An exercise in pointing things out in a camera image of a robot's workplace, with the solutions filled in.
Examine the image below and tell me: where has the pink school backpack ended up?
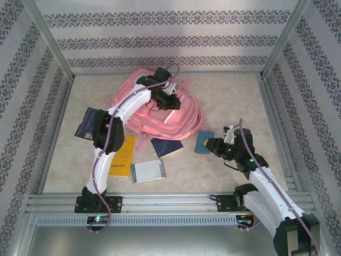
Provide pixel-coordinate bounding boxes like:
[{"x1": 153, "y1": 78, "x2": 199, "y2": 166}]
[{"x1": 106, "y1": 68, "x2": 210, "y2": 153}]

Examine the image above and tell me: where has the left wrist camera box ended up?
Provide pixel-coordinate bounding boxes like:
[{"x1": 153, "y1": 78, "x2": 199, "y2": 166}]
[{"x1": 164, "y1": 81, "x2": 182, "y2": 94}]

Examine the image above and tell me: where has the small teal notebook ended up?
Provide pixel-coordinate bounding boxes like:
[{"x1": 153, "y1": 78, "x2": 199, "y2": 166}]
[{"x1": 193, "y1": 130, "x2": 216, "y2": 155}]

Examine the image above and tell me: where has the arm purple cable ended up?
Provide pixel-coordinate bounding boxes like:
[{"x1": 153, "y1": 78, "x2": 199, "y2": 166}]
[
  {"x1": 89, "y1": 63, "x2": 180, "y2": 234},
  {"x1": 237, "y1": 118, "x2": 322, "y2": 256}
]

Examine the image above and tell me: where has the grey metal panel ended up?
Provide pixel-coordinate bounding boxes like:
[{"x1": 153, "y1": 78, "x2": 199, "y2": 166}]
[{"x1": 25, "y1": 225, "x2": 324, "y2": 256}]

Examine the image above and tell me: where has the aluminium frame post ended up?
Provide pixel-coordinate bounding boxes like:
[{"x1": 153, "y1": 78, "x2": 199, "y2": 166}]
[
  {"x1": 22, "y1": 0, "x2": 76, "y2": 81},
  {"x1": 259, "y1": 0, "x2": 312, "y2": 81}
]

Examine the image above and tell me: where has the slotted grey cable duct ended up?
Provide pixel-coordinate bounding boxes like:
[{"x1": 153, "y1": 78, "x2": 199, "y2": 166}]
[{"x1": 34, "y1": 214, "x2": 313, "y2": 228}]

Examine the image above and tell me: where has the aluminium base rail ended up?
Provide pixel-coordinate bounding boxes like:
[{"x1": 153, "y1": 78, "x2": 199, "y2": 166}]
[{"x1": 25, "y1": 192, "x2": 314, "y2": 214}]

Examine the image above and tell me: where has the navy book with yellow label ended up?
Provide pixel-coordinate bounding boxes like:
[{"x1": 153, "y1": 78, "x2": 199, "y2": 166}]
[{"x1": 150, "y1": 137, "x2": 184, "y2": 158}]

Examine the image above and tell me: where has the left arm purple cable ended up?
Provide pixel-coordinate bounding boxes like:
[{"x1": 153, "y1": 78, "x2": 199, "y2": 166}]
[{"x1": 89, "y1": 63, "x2": 180, "y2": 234}]

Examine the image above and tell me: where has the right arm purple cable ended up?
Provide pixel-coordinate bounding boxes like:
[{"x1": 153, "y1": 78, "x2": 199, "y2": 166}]
[{"x1": 237, "y1": 118, "x2": 322, "y2": 256}]

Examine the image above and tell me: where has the aluminium side rail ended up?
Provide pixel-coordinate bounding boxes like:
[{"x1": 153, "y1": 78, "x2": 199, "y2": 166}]
[
  {"x1": 256, "y1": 74, "x2": 304, "y2": 193},
  {"x1": 36, "y1": 76, "x2": 75, "y2": 195}
]

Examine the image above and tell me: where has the navy book with printed text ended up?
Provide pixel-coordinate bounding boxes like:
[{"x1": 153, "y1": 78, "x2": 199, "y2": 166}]
[{"x1": 75, "y1": 107, "x2": 101, "y2": 141}]

